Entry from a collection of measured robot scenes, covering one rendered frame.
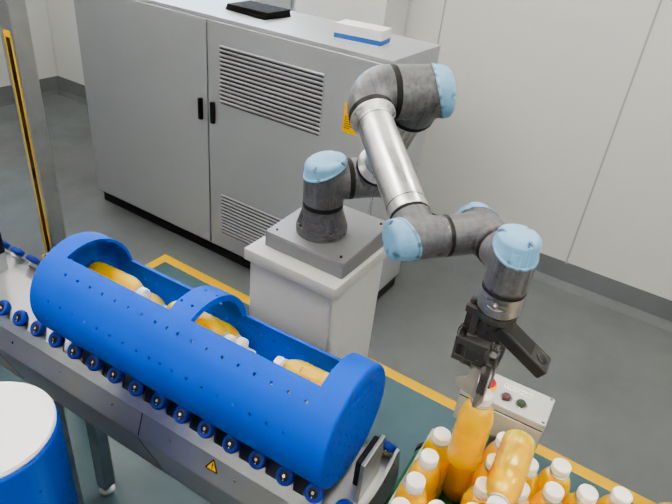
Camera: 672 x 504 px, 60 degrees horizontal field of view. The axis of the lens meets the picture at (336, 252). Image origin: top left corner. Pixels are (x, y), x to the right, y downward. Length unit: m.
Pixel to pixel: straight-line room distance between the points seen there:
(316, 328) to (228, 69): 1.84
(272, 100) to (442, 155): 1.46
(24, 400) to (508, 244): 1.09
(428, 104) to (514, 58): 2.52
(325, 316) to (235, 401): 0.49
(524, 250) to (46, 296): 1.14
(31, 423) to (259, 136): 2.11
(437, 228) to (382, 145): 0.21
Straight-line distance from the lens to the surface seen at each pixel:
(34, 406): 1.49
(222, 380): 1.28
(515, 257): 0.96
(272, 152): 3.16
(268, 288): 1.75
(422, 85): 1.27
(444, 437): 1.34
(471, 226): 1.03
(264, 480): 1.42
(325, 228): 1.65
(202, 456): 1.51
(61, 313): 1.58
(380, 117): 1.18
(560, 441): 3.02
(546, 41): 3.73
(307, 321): 1.71
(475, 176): 4.03
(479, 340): 1.08
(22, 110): 2.21
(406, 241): 0.98
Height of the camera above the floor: 2.07
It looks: 32 degrees down
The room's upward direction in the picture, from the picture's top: 6 degrees clockwise
